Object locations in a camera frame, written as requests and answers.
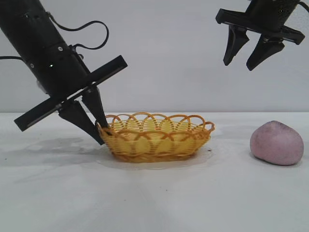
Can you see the clear plastic plate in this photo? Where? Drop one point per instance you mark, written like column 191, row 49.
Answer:
column 200, row 159

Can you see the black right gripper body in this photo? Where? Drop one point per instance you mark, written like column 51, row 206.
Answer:
column 270, row 14

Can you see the yellow woven plastic basket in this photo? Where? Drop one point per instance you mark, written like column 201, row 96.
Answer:
column 154, row 147

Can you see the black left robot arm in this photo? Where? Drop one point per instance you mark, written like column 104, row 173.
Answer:
column 29, row 29

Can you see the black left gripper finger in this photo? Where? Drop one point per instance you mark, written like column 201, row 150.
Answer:
column 96, row 104
column 79, row 118

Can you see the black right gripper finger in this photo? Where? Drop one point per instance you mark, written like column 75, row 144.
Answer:
column 265, row 50
column 235, row 42

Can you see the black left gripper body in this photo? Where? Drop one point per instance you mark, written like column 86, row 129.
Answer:
column 62, row 72

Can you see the pink peach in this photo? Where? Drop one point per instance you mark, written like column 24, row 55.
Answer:
column 276, row 142

